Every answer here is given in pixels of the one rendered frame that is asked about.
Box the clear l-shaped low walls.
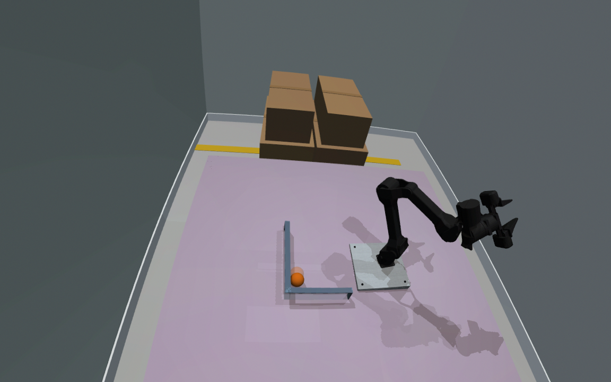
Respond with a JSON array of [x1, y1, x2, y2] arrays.
[[284, 225, 351, 300]]

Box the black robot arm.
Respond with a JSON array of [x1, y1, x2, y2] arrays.
[[376, 177, 486, 268]]

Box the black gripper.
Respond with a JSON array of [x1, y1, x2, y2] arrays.
[[479, 190, 518, 249]]

